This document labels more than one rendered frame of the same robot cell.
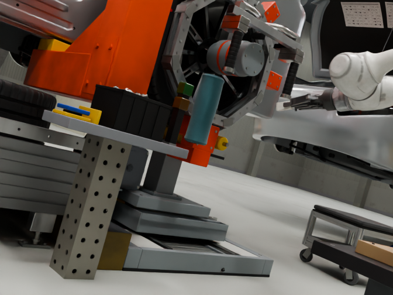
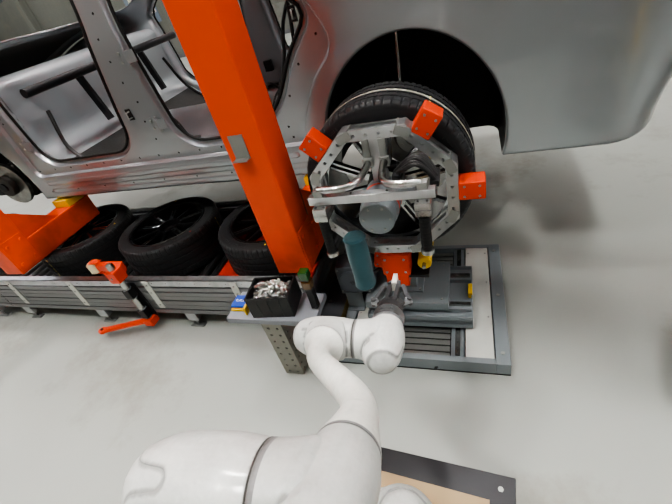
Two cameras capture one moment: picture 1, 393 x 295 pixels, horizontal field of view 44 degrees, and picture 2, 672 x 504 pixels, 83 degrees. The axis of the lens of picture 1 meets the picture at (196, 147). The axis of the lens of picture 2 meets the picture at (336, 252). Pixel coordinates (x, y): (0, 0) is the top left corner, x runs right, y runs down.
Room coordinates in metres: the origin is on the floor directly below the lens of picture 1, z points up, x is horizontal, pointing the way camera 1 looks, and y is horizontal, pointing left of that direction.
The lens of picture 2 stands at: (1.28, -1.07, 1.58)
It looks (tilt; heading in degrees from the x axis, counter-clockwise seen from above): 36 degrees down; 67
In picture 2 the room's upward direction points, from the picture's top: 17 degrees counter-clockwise
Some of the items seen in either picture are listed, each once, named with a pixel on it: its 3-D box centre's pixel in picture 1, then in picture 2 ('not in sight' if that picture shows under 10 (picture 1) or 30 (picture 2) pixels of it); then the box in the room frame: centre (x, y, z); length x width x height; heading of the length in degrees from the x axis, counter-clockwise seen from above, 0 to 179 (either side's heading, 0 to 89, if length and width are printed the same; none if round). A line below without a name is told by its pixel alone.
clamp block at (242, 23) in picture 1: (235, 23); (323, 209); (1.74, -0.01, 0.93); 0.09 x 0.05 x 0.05; 42
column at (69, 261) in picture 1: (90, 205); (285, 339); (1.47, 0.26, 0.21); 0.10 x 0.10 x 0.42; 42
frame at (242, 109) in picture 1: (222, 57); (384, 193); (2.00, 0.00, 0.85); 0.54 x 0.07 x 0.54; 132
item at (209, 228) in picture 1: (161, 215); (421, 294); (2.17, 0.07, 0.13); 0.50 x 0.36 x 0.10; 132
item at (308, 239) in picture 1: (351, 246); not in sight; (2.74, -0.99, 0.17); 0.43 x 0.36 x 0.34; 26
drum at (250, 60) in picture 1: (234, 58); (381, 203); (1.95, -0.05, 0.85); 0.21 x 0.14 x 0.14; 42
